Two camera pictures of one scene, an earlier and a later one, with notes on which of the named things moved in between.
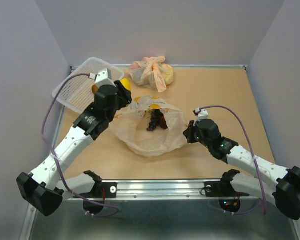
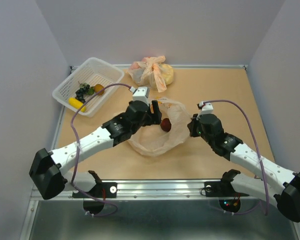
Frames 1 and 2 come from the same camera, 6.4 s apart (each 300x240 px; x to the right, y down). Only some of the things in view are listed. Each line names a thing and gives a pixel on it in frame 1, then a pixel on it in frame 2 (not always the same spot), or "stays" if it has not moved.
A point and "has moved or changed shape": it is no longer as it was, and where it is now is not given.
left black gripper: x=126 y=94 to x=153 y=118
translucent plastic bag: x=130 y=124 has moved or changed shape
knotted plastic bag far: x=151 y=72 stays
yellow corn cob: x=126 y=83 to x=74 y=103
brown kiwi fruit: x=95 y=89 stays
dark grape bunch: x=155 y=120 has moved or changed shape
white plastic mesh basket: x=77 y=93 stays
